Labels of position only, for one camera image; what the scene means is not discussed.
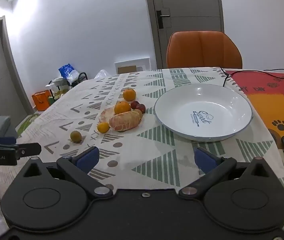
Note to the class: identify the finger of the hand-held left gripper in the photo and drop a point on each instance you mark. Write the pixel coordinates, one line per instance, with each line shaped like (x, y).
(29, 149)

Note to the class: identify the green rug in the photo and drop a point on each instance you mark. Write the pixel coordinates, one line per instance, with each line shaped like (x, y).
(27, 123)

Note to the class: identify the small tangerine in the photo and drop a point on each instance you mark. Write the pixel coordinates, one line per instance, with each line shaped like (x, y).
(103, 127)

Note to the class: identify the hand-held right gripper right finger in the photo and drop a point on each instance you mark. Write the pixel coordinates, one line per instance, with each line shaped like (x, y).
(205, 158)

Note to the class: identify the small peeled pomelo piece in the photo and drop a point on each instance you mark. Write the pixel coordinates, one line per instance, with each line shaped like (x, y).
(105, 114)

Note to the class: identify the red plum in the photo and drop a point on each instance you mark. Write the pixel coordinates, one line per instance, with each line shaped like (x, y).
(134, 104)
(141, 108)

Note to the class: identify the medium orange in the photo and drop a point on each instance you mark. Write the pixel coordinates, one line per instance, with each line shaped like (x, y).
(129, 94)

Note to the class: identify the clear plastic bag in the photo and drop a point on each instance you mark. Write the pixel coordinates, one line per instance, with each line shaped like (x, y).
(103, 74)

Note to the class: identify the white framed panel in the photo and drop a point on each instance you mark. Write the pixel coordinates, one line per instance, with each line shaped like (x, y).
(132, 66)

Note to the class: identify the red paw print mat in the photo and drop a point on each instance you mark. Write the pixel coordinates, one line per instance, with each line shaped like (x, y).
(264, 100)

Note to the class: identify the large orange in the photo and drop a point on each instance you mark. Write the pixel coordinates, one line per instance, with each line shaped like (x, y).
(122, 108)

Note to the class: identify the orange paper bag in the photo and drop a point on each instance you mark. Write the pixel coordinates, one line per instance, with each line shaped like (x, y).
(41, 101)

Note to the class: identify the blue plastic bag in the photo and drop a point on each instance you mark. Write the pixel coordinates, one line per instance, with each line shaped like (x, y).
(67, 71)

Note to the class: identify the white plate with blue rim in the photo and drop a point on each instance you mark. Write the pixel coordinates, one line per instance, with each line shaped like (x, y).
(182, 105)

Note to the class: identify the orange chair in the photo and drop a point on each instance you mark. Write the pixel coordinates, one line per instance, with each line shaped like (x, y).
(203, 51)

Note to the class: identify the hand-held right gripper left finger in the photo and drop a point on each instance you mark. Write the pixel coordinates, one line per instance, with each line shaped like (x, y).
(88, 158)

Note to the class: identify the large peeled pomelo piece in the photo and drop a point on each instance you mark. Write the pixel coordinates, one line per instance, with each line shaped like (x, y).
(125, 121)

